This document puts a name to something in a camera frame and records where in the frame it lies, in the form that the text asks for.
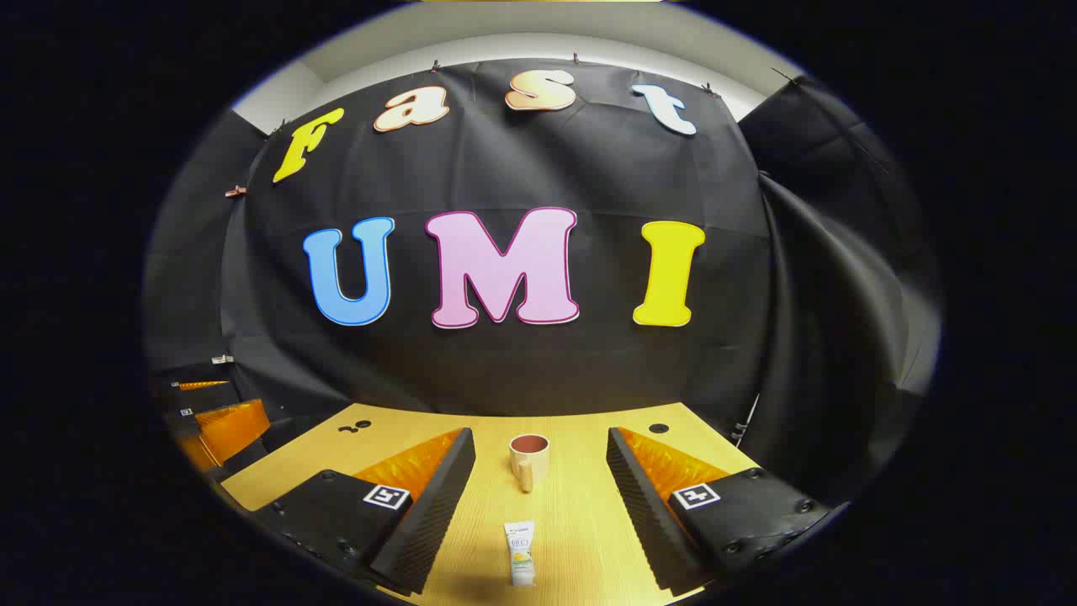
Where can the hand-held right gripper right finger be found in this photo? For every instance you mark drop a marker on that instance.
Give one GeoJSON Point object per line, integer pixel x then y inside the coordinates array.
{"type": "Point", "coordinates": [644, 513]}

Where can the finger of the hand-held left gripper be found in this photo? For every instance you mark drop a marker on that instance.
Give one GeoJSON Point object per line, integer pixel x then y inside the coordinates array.
{"type": "Point", "coordinates": [231, 431]}
{"type": "Point", "coordinates": [202, 391]}

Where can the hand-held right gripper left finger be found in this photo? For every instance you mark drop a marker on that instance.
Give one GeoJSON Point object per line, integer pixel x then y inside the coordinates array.
{"type": "Point", "coordinates": [437, 513]}

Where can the white toothpaste tube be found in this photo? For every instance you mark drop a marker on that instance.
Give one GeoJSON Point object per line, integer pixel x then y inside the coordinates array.
{"type": "Point", "coordinates": [521, 551]}

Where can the beige cup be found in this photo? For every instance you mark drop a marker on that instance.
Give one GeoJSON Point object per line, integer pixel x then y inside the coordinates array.
{"type": "Point", "coordinates": [528, 459]}

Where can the wooden desktop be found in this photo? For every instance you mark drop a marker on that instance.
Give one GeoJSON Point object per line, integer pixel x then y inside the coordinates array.
{"type": "Point", "coordinates": [572, 505]}

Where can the black backdrop cloth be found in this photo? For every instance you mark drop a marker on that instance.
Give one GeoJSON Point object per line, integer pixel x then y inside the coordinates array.
{"type": "Point", "coordinates": [589, 396]}

